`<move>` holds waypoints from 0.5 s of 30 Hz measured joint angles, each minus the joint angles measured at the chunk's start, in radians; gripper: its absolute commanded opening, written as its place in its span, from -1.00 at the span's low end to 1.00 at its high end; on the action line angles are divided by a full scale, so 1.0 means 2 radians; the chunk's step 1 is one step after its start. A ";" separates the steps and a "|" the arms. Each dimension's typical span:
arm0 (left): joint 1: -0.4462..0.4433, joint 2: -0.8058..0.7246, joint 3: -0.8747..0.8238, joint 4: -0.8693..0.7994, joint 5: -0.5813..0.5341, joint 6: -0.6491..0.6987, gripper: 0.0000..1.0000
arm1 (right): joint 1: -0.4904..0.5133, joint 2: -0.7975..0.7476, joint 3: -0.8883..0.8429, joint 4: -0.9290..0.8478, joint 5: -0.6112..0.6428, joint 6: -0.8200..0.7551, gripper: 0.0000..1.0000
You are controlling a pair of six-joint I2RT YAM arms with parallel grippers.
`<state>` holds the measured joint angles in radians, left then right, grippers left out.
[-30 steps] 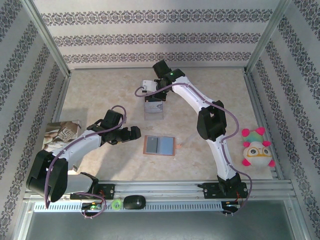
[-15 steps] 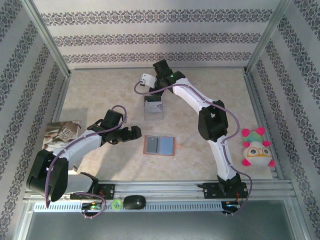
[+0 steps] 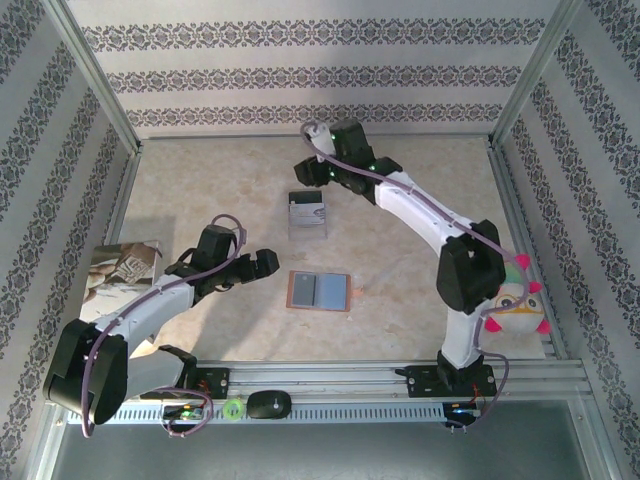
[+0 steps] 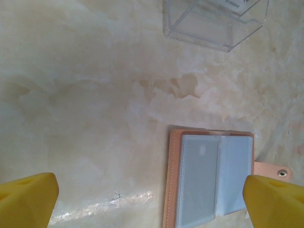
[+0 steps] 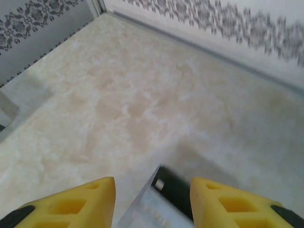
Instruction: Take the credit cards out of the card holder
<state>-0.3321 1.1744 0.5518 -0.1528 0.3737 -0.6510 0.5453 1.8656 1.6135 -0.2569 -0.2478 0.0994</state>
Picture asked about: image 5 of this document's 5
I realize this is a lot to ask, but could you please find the aluminium frame post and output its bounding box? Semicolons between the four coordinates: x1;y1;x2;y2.
86;0;106;19

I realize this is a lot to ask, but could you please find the black credit card with chip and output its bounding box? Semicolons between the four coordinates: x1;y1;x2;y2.
152;165;193;223

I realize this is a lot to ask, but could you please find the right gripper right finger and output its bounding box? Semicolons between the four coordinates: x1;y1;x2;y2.
190;176;304;228

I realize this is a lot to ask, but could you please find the magazine with photo cover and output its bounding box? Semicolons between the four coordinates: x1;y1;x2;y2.
0;91;20;128

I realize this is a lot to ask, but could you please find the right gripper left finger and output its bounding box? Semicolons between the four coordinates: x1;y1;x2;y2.
0;176;117;228

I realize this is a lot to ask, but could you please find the white blue credit card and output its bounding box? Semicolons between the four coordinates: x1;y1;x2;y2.
117;166;191;228

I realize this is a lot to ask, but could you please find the silver card packet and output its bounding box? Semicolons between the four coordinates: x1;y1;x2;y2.
117;164;193;228

